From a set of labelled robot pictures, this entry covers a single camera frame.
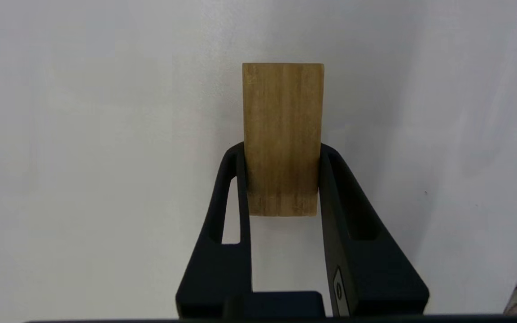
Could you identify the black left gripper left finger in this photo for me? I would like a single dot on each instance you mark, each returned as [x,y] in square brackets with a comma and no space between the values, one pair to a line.
[222,269]

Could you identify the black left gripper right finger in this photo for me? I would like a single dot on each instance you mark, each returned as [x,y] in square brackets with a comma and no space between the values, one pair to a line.
[375,278]

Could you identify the arched wooden building block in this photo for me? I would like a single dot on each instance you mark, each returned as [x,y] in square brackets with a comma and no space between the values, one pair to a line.
[283,134]

